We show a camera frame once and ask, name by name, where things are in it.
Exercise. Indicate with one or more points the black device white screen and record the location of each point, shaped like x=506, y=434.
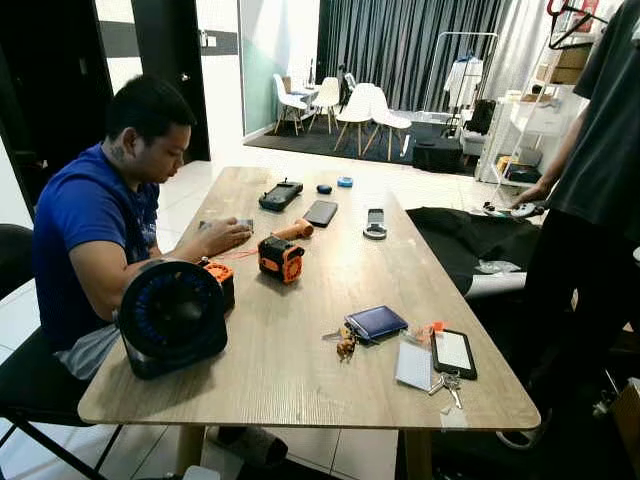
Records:
x=454, y=353

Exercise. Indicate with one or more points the standing person dark shirt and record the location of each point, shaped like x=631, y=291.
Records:
x=610, y=150

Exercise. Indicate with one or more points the black round fan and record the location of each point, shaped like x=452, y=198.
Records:
x=170, y=318

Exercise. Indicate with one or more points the small silver keys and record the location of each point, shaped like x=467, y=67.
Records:
x=448, y=384

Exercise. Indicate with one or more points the white clothes rack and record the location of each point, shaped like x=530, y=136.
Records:
x=470, y=33

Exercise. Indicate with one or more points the white card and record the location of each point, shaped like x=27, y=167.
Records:
x=413, y=365

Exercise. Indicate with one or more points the clear plastic bag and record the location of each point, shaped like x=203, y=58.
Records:
x=495, y=268

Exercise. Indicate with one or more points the white shelf unit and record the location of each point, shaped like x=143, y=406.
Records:
x=535, y=120

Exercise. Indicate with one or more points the blue round cap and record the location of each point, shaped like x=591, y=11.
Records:
x=345, y=182

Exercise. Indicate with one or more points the black chair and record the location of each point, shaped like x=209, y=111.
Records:
x=30, y=390

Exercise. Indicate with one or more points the white chair wooden legs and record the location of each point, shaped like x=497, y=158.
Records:
x=327, y=95
x=288, y=95
x=370, y=107

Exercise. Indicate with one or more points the small black round cap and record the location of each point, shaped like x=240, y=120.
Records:
x=324, y=189

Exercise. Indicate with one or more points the black handheld controller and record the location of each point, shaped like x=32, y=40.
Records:
x=280, y=196

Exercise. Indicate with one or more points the red hanger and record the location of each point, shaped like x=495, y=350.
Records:
x=557, y=8

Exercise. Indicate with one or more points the phone on round stand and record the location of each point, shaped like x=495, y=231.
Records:
x=375, y=222

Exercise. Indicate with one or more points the black smartphone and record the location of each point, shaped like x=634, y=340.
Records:
x=320, y=213

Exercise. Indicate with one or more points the cardboard box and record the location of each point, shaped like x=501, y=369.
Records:
x=627, y=425

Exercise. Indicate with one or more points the dark rug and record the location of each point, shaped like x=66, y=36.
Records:
x=300, y=145

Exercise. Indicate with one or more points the small orange tag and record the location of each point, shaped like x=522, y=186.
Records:
x=432, y=327

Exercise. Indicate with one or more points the small orange black device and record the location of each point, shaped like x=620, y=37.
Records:
x=222, y=278

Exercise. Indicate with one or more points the boxy orange black device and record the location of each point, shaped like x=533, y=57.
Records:
x=280, y=260

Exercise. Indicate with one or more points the blue wallet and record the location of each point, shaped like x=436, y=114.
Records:
x=376, y=323

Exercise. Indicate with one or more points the black door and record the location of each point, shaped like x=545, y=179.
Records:
x=170, y=60

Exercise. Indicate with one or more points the dark grey curtain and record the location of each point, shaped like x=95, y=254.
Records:
x=390, y=50

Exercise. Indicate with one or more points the white wall switch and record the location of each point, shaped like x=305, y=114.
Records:
x=207, y=39

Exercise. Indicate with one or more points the white hanging shirt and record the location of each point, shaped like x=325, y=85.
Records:
x=464, y=85

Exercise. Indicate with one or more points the black cloth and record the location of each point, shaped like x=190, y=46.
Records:
x=460, y=235

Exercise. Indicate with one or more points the seated person blue shirt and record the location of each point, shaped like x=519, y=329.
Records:
x=90, y=220

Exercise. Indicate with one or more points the black box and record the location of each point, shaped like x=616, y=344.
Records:
x=437, y=156

